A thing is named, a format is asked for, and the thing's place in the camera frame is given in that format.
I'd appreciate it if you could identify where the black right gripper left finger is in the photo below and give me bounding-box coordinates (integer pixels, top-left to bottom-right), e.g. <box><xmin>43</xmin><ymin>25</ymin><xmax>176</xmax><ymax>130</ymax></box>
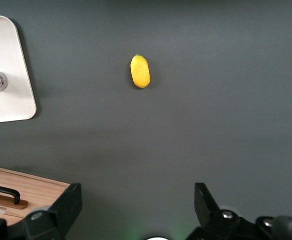
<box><xmin>23</xmin><ymin>182</ymin><xmax>83</xmax><ymax>240</ymax></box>

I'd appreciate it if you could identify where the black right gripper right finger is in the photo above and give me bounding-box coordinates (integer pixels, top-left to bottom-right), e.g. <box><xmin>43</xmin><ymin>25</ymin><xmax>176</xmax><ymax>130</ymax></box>
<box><xmin>185</xmin><ymin>182</ymin><xmax>244</xmax><ymax>240</ymax></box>

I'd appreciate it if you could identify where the white plastic tray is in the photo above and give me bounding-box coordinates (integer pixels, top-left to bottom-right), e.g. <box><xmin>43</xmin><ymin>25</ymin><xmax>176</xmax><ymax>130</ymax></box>
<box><xmin>0</xmin><ymin>15</ymin><xmax>37</xmax><ymax>125</ymax></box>

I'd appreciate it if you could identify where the wooden box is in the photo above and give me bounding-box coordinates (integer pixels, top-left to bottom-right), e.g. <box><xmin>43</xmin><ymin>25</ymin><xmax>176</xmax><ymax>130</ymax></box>
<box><xmin>0</xmin><ymin>164</ymin><xmax>71</xmax><ymax>227</ymax></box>

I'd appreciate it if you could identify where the yellow mango fruit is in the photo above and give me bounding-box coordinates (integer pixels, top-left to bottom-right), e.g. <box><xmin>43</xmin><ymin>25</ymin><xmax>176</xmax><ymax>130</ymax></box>
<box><xmin>130</xmin><ymin>53</ymin><xmax>152</xmax><ymax>89</ymax></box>

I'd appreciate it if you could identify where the black box handle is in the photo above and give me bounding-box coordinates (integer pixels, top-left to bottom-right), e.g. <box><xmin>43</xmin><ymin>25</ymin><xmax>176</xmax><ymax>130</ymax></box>
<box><xmin>0</xmin><ymin>183</ymin><xmax>21</xmax><ymax>206</ymax></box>

